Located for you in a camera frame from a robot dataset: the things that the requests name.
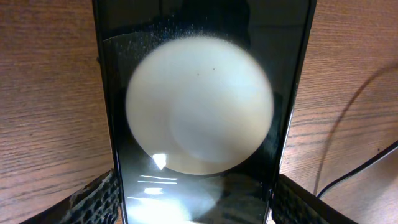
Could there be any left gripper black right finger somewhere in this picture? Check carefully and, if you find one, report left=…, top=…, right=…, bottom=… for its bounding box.
left=271, top=174, right=356, bottom=224

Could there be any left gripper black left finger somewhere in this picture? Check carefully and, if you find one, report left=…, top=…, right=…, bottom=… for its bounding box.
left=22, top=170, right=121, bottom=224

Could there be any black USB charger cable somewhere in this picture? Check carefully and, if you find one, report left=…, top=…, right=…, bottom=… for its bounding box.
left=316, top=139, right=398, bottom=199

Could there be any black Samsung Galaxy phone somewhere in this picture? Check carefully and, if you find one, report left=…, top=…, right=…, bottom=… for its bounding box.
left=93, top=0, right=316, bottom=223

